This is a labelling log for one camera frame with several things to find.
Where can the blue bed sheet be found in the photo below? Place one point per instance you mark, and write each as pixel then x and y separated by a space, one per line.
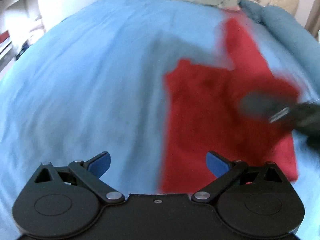
pixel 94 83

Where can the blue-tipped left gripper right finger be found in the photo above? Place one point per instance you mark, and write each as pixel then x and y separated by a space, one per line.
pixel 227 173

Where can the white shelf desk unit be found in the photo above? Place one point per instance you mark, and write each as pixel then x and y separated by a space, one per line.
pixel 21 26

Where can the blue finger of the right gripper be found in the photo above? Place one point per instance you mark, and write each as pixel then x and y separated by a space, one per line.
pixel 263 106

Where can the folded blue duvet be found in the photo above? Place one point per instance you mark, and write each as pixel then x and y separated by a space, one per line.
pixel 286 29

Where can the red knit sweater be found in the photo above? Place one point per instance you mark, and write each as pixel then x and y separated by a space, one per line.
pixel 203 115

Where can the beige curtain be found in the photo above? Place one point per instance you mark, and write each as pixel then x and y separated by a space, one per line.
pixel 313 22

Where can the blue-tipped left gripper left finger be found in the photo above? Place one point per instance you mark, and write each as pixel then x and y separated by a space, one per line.
pixel 88 175

